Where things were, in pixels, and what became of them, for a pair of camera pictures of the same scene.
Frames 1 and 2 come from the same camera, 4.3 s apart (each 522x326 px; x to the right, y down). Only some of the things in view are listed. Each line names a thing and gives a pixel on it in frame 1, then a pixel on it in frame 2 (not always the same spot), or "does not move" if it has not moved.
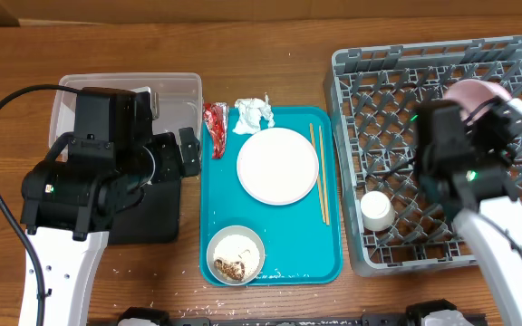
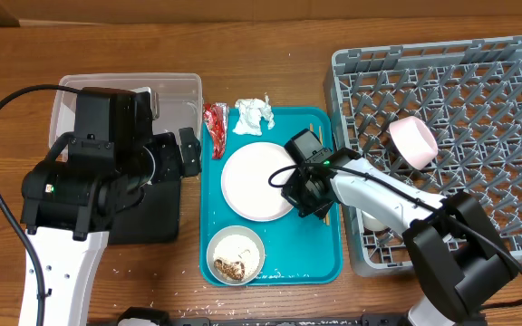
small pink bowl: x=470 y=93 -> x=413 y=140
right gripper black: x=507 y=147 -> x=289 y=194
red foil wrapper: x=216 y=116 does not move
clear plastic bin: x=180 y=99 does not move
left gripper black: x=170 y=165 does not move
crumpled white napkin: x=251 y=111 does not move
